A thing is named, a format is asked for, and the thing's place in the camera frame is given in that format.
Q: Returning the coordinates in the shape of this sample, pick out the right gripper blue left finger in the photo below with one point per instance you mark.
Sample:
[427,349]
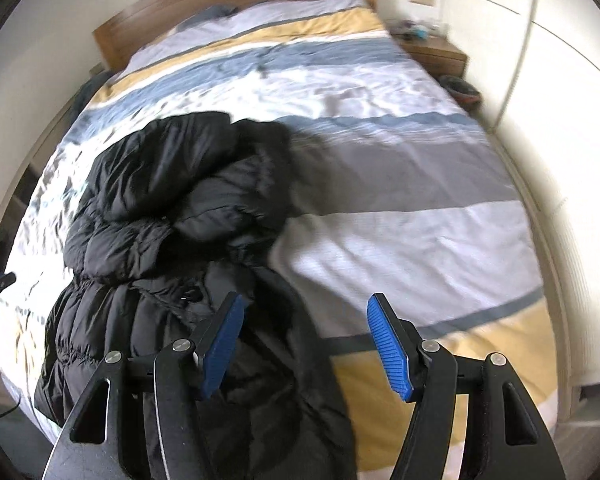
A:
[103,437]

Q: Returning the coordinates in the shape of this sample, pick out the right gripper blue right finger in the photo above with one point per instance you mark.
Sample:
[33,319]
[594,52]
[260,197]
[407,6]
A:
[505,438]

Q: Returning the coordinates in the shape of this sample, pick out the black puffer jacket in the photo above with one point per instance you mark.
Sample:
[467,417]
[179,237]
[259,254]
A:
[173,218]

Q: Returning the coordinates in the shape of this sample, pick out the striped duvet cover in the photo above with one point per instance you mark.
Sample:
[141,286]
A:
[396,191]

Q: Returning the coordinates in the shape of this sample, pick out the dark waste bin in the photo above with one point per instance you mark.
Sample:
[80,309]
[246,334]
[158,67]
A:
[464,93]

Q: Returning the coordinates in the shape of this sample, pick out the grey blue pillow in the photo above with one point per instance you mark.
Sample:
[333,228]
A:
[208,14]

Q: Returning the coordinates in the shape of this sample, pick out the wooden nightstand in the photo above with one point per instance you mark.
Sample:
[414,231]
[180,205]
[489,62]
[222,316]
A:
[436,55]

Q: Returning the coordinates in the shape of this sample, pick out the white wardrobe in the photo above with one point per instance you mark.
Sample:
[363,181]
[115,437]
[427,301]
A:
[537,64]

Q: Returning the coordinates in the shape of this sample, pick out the clutter on nightstand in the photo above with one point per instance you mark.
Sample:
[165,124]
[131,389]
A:
[409,28]

